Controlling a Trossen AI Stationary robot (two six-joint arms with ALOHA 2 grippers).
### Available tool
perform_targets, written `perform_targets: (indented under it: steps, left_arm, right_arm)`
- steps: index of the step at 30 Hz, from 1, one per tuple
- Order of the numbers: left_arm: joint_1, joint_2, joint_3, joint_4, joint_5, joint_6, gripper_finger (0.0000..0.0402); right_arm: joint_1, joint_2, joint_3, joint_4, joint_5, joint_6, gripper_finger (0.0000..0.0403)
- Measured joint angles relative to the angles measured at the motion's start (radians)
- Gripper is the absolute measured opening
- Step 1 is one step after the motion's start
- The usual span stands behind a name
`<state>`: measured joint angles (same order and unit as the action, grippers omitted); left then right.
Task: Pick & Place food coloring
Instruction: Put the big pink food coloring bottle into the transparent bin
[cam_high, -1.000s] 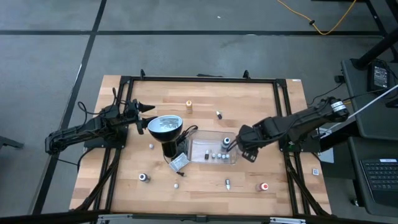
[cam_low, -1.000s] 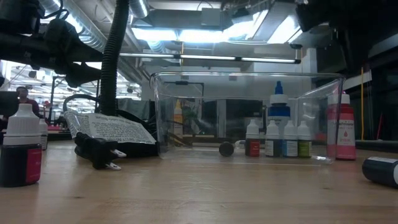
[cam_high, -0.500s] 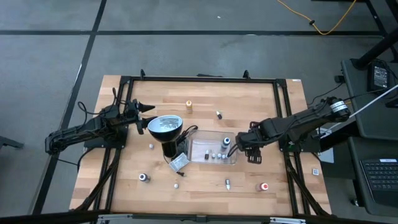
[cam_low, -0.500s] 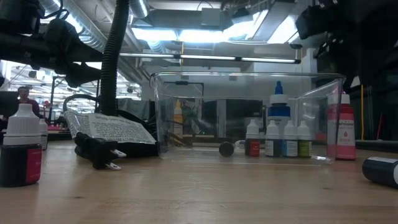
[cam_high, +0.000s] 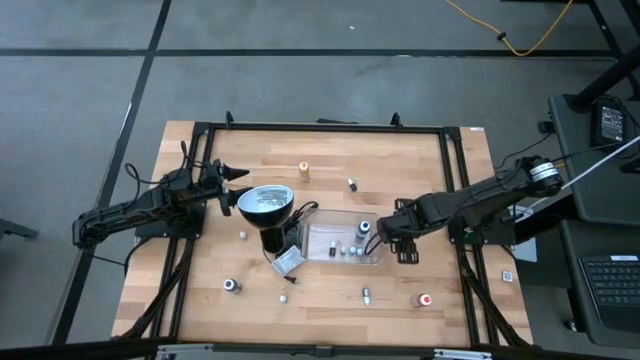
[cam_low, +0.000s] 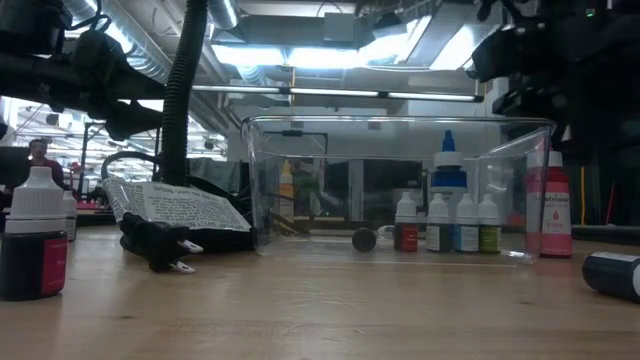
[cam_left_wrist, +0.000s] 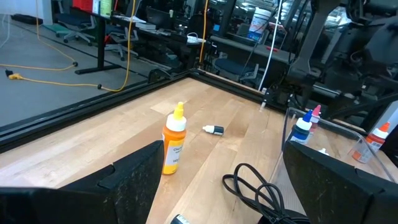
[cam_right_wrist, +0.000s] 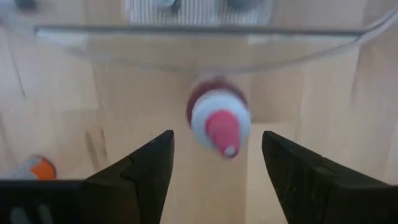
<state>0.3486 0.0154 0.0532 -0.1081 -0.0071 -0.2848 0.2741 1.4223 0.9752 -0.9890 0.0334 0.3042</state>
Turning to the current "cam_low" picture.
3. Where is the small bottle green label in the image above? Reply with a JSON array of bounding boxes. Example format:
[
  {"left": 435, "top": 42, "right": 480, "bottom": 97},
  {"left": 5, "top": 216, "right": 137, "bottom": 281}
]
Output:
[{"left": 478, "top": 193, "right": 503, "bottom": 255}]

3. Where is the black gooseneck desk lamp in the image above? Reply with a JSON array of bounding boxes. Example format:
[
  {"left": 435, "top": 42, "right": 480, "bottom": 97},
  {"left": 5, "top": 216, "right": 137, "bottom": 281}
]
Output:
[{"left": 159, "top": 0, "right": 256, "bottom": 254}]

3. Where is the small black food coloring bottle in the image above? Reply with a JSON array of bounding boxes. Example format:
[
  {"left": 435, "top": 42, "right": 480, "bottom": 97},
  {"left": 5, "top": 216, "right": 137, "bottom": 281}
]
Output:
[{"left": 351, "top": 227, "right": 378, "bottom": 253}]

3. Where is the small dark bottle white label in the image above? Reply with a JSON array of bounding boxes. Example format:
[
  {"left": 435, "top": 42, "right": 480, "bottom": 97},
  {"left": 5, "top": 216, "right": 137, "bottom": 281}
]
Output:
[{"left": 426, "top": 192, "right": 454, "bottom": 253}]

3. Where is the long ceiling light strip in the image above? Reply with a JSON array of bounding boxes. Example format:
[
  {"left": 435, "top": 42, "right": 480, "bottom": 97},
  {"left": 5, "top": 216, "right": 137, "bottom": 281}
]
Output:
[{"left": 189, "top": 83, "right": 485, "bottom": 104}]

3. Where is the silver ceiling air duct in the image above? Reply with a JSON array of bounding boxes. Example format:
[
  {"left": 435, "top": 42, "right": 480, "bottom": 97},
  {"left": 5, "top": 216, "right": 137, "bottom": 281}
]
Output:
[{"left": 64, "top": 0, "right": 174, "bottom": 86}]

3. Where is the dark background monitor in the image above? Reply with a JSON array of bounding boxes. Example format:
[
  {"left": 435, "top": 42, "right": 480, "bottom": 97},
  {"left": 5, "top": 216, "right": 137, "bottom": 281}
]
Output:
[{"left": 0, "top": 144, "right": 31, "bottom": 194}]

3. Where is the large blue food coloring bottle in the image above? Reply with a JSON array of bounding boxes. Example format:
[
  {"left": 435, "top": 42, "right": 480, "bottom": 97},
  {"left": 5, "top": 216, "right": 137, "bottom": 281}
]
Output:
[{"left": 430, "top": 129, "right": 469, "bottom": 211}]

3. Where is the black aluminium table frame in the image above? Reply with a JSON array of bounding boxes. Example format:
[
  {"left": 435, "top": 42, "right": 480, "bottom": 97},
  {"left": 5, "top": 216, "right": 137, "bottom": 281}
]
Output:
[{"left": 569, "top": 223, "right": 640, "bottom": 246}]

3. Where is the clear plastic container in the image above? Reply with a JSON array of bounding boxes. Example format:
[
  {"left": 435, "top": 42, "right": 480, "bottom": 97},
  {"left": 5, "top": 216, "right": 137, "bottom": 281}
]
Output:
[{"left": 241, "top": 114, "right": 557, "bottom": 265}]

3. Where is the small bottle red label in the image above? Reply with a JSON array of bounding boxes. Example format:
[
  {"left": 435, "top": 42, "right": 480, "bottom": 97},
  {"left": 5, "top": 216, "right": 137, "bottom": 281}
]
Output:
[{"left": 393, "top": 191, "right": 420, "bottom": 253}]

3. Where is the yellow hanging cord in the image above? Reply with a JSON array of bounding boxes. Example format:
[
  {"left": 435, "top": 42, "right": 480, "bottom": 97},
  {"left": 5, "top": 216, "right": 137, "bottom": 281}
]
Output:
[{"left": 578, "top": 164, "right": 586, "bottom": 226}]

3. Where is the person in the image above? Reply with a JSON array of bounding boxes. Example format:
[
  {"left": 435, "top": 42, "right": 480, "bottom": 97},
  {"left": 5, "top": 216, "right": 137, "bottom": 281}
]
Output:
[{"left": 27, "top": 137, "right": 66, "bottom": 191}]

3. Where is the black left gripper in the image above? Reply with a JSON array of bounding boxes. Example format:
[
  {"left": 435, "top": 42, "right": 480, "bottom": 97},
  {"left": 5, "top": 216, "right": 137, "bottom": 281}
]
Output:
[{"left": 69, "top": 29, "right": 169, "bottom": 142}]

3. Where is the white printed cord warning tag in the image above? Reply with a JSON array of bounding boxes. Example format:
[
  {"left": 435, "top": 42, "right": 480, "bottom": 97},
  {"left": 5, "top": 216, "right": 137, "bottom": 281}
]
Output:
[{"left": 103, "top": 177, "right": 253, "bottom": 234}]

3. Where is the grey background cover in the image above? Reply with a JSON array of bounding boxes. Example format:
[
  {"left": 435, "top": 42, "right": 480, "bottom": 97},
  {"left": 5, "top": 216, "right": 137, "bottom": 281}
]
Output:
[{"left": 188, "top": 157, "right": 251, "bottom": 194}]

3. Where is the black lamp cord with plug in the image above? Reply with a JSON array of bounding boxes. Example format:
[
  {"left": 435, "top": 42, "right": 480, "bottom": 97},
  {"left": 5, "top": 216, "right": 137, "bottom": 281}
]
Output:
[{"left": 99, "top": 151, "right": 256, "bottom": 275}]

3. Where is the bright ceiling light panel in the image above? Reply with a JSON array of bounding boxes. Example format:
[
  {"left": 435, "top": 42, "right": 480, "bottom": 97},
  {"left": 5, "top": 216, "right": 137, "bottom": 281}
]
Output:
[{"left": 209, "top": 42, "right": 431, "bottom": 71}]

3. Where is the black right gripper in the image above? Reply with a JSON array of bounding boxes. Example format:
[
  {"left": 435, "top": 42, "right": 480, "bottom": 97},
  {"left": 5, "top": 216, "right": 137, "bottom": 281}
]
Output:
[{"left": 467, "top": 27, "right": 640, "bottom": 152}]

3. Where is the grey ceiling ventilation box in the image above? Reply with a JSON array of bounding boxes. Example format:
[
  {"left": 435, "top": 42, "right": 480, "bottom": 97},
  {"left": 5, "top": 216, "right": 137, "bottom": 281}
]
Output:
[{"left": 322, "top": 12, "right": 376, "bottom": 49}]

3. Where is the large pink food coloring bottle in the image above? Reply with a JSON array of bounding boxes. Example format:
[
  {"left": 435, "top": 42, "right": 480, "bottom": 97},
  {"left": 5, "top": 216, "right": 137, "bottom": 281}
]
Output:
[{"left": 524, "top": 149, "right": 575, "bottom": 259}]

